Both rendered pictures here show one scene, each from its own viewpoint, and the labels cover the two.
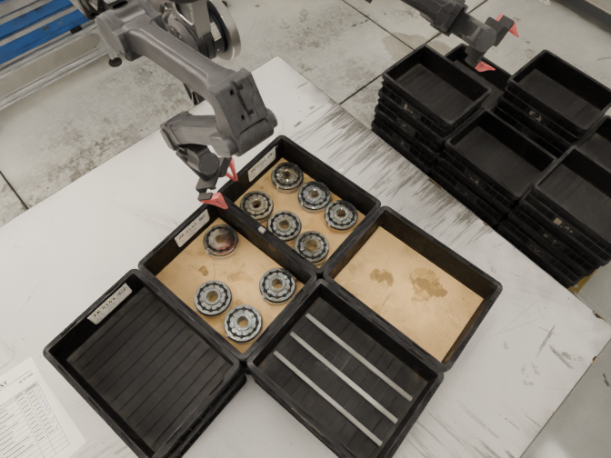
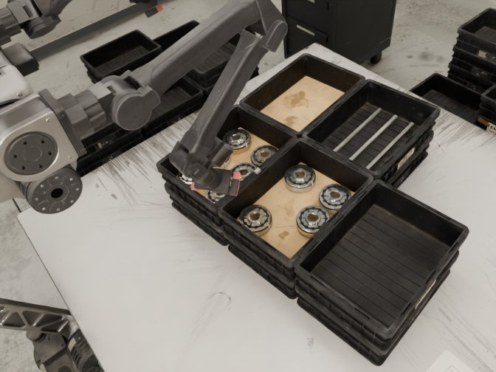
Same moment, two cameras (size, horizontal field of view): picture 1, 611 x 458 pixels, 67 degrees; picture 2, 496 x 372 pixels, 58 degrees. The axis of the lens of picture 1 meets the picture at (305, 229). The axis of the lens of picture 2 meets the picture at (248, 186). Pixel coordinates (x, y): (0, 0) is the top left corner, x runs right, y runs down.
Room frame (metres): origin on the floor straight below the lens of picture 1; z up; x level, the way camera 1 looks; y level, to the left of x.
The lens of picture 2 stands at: (0.39, 1.07, 1.98)
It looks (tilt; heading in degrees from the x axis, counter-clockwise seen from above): 49 degrees down; 284
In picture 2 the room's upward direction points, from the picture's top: 9 degrees counter-clockwise
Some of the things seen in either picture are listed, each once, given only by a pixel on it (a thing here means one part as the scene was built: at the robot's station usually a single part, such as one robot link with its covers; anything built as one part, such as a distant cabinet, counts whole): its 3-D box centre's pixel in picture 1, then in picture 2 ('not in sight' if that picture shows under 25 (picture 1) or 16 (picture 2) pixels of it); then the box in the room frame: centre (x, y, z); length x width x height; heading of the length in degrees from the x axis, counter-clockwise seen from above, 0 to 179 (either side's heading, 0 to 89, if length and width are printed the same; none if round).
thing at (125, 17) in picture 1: (127, 20); (116, 104); (0.81, 0.39, 1.43); 0.10 x 0.05 x 0.09; 46
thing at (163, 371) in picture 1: (147, 363); (379, 259); (0.23, 0.38, 0.87); 0.40 x 0.30 x 0.11; 53
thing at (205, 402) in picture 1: (142, 358); (381, 249); (0.23, 0.38, 0.92); 0.40 x 0.30 x 0.02; 53
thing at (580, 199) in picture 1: (566, 223); (221, 80); (1.00, -1.12, 0.37); 0.40 x 0.30 x 0.45; 46
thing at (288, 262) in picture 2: (227, 272); (295, 195); (0.47, 0.20, 0.92); 0.40 x 0.30 x 0.02; 53
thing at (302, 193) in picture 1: (314, 194); not in sight; (0.76, -0.02, 0.86); 0.10 x 0.10 x 0.01
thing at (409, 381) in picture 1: (342, 373); (370, 135); (0.23, -0.12, 0.87); 0.40 x 0.30 x 0.11; 53
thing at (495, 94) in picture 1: (467, 91); not in sight; (1.85, -0.83, 0.26); 0.40 x 0.30 x 0.23; 46
